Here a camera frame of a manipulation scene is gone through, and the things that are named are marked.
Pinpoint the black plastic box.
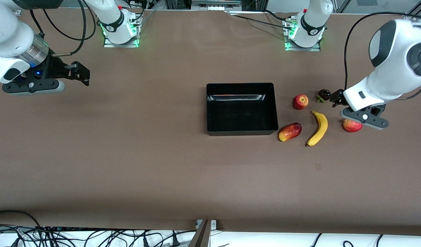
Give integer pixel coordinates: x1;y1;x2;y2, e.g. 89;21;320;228
206;82;279;137

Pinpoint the long black table cable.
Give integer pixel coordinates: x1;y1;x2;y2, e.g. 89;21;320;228
235;14;293;28

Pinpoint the red yellow mango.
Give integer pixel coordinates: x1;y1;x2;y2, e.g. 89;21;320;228
278;122;302;142

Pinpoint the dark purple mangosteen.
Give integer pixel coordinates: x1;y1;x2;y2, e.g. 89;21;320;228
316;89;332;103

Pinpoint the aluminium corner extrusion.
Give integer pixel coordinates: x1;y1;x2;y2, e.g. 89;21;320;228
404;0;421;24

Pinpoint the red apple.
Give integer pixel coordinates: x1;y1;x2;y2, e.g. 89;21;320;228
292;94;309;110

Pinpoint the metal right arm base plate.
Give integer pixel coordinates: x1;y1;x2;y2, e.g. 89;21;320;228
104;10;141;48

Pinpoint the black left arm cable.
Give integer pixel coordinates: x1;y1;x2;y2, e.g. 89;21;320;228
344;12;421;100

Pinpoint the grey background equipment box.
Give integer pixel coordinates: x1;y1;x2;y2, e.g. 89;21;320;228
191;0;242;11

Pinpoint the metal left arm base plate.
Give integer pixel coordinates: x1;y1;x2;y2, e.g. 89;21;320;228
283;15;321;52

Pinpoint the short black table cable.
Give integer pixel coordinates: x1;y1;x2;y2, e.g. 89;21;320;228
264;10;291;21

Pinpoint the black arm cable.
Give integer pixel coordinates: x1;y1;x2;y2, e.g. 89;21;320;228
29;0;96;57
344;12;421;100

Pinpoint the black arched floor cable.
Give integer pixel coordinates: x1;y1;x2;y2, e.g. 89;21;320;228
0;210;43;228

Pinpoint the red yellow round fruit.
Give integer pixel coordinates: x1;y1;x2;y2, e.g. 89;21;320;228
343;118;363;133

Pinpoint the dark angled post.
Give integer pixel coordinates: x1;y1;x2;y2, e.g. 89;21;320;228
188;220;212;247

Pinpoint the small metal table bracket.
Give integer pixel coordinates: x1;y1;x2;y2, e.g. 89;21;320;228
196;220;218;230

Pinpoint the yellow banana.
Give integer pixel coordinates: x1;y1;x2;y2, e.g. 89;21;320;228
306;110;328;147

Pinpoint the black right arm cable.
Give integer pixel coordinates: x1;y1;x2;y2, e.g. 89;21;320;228
29;0;96;57

